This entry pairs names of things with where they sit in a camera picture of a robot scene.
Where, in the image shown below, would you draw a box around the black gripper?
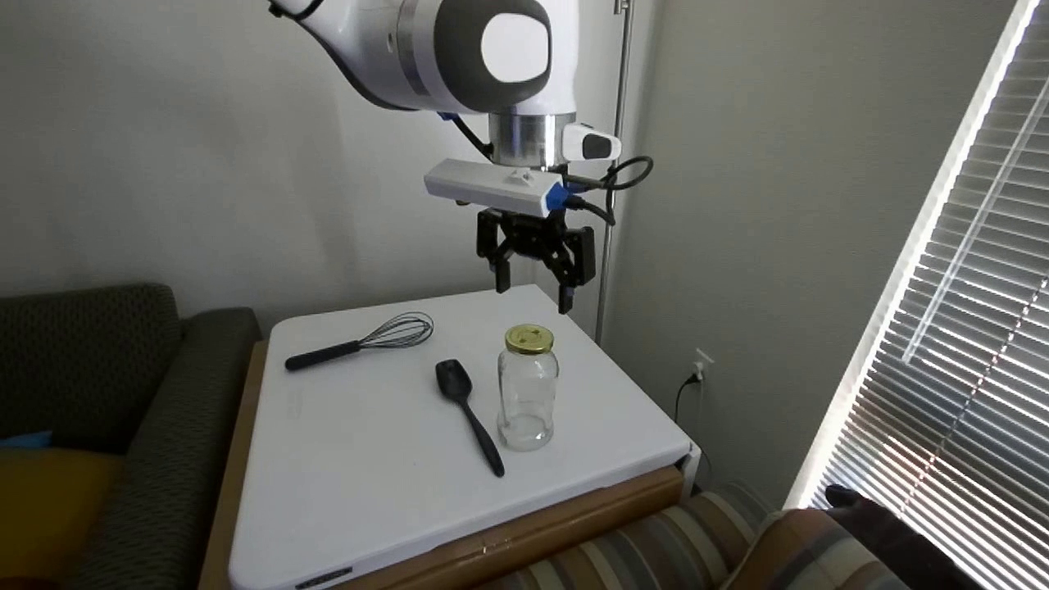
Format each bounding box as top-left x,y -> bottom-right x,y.
475,208 -> 595,314

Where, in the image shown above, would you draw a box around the gold metal jar lid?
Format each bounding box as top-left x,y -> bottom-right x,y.
503,325 -> 554,353

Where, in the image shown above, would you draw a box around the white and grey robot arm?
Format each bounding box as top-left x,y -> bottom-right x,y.
267,0 -> 621,310

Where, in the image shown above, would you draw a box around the clear glass jar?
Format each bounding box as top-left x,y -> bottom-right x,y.
497,349 -> 560,452

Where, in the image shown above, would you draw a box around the black plastic spoon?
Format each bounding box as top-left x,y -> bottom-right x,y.
436,361 -> 503,478

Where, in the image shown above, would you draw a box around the wooden side table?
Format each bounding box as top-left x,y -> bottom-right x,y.
194,336 -> 702,590

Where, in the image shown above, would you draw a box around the striped upholstered seat cushion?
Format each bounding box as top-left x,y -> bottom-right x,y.
475,491 -> 909,590

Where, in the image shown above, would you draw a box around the dark grey sofa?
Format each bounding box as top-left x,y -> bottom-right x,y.
0,284 -> 260,590

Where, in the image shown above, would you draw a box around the white window blinds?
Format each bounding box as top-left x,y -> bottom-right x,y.
786,0 -> 1049,590

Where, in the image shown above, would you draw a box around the blue cushion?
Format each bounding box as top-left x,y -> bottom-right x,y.
0,429 -> 53,449

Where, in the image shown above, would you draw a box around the yellow cushion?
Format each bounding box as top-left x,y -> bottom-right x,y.
0,449 -> 120,590

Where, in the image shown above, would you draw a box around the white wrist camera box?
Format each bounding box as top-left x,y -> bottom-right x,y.
421,161 -> 569,218

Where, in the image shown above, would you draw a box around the black camera cable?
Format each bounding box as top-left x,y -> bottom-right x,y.
545,153 -> 655,228

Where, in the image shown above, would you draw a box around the black handled wire whisk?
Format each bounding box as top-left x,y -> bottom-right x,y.
284,310 -> 436,374

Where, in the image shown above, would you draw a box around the white wall outlet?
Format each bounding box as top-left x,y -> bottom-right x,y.
690,348 -> 713,382

